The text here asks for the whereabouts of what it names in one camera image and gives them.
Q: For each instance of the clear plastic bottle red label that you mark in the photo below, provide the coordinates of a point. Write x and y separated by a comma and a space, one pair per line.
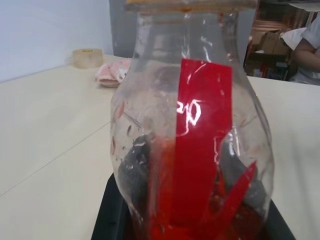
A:
203, 117

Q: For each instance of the cardboard boxes in background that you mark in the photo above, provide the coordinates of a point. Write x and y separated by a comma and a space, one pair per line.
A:
267, 62

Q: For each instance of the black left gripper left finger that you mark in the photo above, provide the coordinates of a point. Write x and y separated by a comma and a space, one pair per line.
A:
112, 215

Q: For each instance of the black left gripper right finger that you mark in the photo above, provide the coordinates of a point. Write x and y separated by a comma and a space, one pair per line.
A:
280, 225

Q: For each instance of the pink knitted cloth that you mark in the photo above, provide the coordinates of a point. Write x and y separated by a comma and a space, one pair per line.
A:
112, 75

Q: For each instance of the person in white shirt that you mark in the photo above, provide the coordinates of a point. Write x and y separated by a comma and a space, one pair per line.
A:
309, 37

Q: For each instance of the brown packing tape roll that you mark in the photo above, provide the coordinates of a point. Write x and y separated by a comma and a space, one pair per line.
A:
88, 58

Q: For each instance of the brown cardboard box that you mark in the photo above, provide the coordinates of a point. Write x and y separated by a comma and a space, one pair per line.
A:
274, 42

